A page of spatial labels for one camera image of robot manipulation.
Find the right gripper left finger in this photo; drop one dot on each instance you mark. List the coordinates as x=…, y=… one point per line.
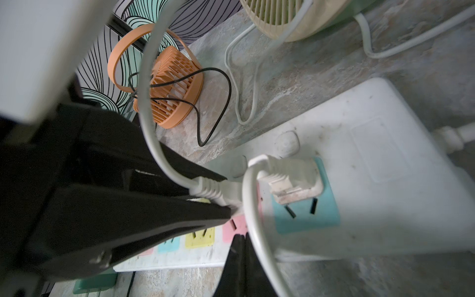
x=232, y=280

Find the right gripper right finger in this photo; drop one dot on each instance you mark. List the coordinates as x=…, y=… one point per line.
x=257, y=282

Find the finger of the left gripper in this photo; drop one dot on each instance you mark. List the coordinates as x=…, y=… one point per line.
x=86, y=230
x=118, y=157

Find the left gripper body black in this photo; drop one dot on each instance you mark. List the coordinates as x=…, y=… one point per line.
x=37, y=159

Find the green usb charger adapter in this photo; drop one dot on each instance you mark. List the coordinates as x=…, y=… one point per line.
x=98, y=283

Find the small orange desk fan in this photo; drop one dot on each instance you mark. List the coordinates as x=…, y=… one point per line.
x=174, y=101

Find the white multicolour power strip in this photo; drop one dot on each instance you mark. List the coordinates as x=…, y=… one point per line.
x=389, y=188

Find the cream green round fan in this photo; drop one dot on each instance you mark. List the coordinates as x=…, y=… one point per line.
x=304, y=18

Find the black cable white fan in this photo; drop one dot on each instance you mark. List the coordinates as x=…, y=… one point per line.
x=130, y=284

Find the black usb cable orange fan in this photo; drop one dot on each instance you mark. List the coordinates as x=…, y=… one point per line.
x=192, y=104

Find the white cable pedestal fan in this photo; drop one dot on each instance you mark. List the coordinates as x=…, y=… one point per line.
x=291, y=180

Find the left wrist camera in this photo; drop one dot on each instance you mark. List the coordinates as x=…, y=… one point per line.
x=42, y=44

